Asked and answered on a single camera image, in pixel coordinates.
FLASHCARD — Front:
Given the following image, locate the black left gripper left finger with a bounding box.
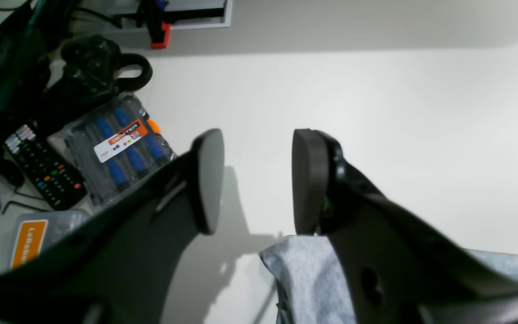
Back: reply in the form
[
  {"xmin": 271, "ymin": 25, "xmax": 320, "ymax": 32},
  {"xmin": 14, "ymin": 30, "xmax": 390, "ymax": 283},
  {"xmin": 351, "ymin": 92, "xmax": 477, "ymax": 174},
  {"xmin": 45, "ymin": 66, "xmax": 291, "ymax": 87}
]
[{"xmin": 0, "ymin": 129, "xmax": 224, "ymax": 324}]

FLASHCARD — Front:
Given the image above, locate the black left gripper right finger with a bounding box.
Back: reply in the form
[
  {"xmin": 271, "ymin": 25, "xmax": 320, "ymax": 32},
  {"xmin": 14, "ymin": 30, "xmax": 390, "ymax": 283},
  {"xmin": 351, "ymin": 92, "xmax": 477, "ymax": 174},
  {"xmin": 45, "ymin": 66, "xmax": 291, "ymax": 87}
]
[{"xmin": 292, "ymin": 129, "xmax": 518, "ymax": 324}]

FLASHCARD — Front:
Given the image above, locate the grey T-shirt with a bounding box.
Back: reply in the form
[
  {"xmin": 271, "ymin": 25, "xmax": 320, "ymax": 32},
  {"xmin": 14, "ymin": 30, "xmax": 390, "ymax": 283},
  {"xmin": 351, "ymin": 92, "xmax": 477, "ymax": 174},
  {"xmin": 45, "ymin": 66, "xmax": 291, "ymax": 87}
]
[{"xmin": 259, "ymin": 235, "xmax": 518, "ymax": 324}]

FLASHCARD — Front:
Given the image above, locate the orange labelled clear box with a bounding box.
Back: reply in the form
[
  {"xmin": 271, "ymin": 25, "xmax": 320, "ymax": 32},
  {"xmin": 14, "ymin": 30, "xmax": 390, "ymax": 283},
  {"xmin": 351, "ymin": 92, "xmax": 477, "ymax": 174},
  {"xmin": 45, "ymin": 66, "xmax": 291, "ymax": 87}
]
[{"xmin": 8, "ymin": 209, "xmax": 92, "ymax": 270}]

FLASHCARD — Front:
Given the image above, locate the black remote control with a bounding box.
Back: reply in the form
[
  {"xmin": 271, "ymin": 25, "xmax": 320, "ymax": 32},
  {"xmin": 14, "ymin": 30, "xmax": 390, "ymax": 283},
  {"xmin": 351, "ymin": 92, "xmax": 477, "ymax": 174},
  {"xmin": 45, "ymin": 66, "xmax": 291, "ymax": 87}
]
[{"xmin": 4, "ymin": 124, "xmax": 88, "ymax": 211}]

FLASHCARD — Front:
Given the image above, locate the screwdriver set clear case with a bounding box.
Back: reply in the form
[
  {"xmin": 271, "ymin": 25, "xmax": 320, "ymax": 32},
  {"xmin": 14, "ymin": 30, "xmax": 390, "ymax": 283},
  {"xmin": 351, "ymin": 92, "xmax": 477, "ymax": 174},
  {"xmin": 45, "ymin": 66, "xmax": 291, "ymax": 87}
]
[{"xmin": 64, "ymin": 92, "xmax": 177, "ymax": 207}]

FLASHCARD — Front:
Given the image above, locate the black game controller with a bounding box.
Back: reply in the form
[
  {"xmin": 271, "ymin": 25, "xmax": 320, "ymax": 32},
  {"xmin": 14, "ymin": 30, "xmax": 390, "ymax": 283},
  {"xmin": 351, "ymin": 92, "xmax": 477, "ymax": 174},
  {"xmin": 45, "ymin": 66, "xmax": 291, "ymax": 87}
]
[{"xmin": 33, "ymin": 35, "xmax": 153, "ymax": 135}]

